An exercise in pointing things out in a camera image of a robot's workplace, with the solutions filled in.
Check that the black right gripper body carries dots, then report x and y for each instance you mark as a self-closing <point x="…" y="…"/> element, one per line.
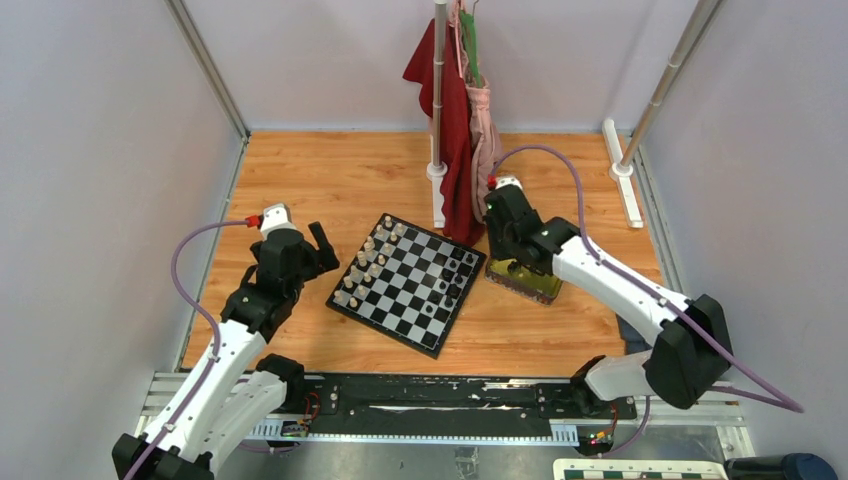
<point x="500" y="241"/>

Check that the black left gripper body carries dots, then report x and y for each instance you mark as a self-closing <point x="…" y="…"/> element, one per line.
<point x="310" y="266"/>

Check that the pink hanging garment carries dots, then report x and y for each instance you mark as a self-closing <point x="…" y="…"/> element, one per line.
<point x="485" y="141"/>

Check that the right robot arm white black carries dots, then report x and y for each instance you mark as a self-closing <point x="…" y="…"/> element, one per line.
<point x="685" y="336"/>

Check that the white rack foot bar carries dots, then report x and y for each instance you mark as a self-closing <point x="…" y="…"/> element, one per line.
<point x="622" y="175"/>

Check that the grey crumpled cloth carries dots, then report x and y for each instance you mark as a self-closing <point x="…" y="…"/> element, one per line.
<point x="633" y="340"/>

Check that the white chess pieces row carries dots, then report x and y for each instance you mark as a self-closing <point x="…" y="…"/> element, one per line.
<point x="373" y="267"/>

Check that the black rook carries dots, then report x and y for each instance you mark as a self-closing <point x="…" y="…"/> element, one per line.
<point x="457" y="253"/>

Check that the green clothes hanger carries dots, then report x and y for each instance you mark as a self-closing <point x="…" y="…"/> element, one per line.
<point x="469" y="38"/>

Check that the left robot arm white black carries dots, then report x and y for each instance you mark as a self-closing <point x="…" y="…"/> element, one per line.
<point x="218" y="371"/>

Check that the red hanging shirt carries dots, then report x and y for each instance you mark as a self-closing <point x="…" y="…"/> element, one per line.
<point x="455" y="141"/>

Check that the white clothes rack pole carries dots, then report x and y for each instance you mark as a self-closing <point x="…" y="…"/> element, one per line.
<point x="436" y="170"/>

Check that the dark blue object corner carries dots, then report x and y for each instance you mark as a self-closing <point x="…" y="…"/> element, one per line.
<point x="793" y="466"/>

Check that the black white chessboard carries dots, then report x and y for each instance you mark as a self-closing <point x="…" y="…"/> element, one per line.
<point x="399" y="314"/>

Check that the yellow square tin box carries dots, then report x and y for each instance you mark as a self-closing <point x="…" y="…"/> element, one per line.
<point x="511" y="275"/>

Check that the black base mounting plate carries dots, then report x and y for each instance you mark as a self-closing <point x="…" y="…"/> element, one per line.
<point x="446" y="407"/>

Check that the silver diagonal rack pole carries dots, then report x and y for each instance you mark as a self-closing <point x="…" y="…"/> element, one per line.
<point x="696" y="26"/>

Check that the aluminium frame rail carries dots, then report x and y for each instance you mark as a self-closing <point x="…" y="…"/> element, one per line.
<point x="714" y="430"/>

